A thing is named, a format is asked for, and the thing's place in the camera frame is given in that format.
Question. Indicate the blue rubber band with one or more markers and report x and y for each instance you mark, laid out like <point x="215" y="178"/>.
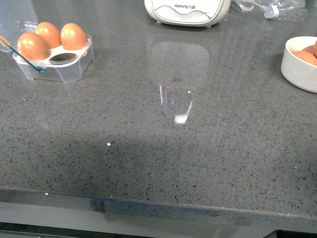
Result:
<point x="37" y="68"/>

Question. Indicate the clear plastic egg box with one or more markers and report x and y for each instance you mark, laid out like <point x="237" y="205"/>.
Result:
<point x="18" y="17"/>

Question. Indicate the white Joyoung blender appliance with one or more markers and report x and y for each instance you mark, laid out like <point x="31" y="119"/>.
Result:
<point x="191" y="13"/>

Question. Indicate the yellow rubber band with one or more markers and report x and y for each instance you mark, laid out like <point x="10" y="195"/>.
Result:
<point x="4" y="42"/>

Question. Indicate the clear plastic bag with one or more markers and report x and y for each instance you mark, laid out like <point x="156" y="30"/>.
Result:
<point x="278" y="10"/>

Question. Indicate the brown egg back left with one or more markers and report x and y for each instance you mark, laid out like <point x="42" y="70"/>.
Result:
<point x="49" y="33"/>

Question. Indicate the brown egg front left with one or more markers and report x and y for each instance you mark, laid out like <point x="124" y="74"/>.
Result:
<point x="33" y="47"/>

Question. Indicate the brown egg back right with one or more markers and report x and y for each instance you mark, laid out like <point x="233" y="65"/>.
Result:
<point x="73" y="37"/>

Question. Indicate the white ceramic bowl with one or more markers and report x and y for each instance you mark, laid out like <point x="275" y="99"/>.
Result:
<point x="297" y="71"/>

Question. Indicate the brown egg in bowl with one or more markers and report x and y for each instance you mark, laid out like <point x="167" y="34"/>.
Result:
<point x="312" y="49"/>
<point x="306" y="56"/>

